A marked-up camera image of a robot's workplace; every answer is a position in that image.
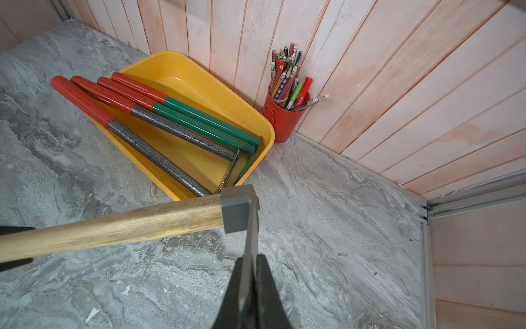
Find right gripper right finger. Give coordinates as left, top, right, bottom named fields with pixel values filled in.
left=256, top=254, right=292, bottom=329

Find pens in red cup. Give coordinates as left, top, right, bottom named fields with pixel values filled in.
left=265, top=42, right=330, bottom=113

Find green hoe red grip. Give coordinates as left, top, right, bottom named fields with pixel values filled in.
left=97, top=78, right=261, bottom=184
left=112, top=72, right=263, bottom=146

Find red pen holder cup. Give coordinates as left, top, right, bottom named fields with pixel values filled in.
left=260, top=93, right=304, bottom=144

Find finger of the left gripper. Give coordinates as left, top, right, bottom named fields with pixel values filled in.
left=1, top=226, right=35, bottom=272

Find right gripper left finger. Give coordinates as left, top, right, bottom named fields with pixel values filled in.
left=212, top=258, right=247, bottom=329

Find yellow plastic storage box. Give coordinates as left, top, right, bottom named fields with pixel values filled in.
left=106, top=52, right=275, bottom=191

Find grey hoe red grip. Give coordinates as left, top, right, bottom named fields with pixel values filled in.
left=71, top=75, right=239, bottom=192
left=51, top=76, right=212, bottom=197

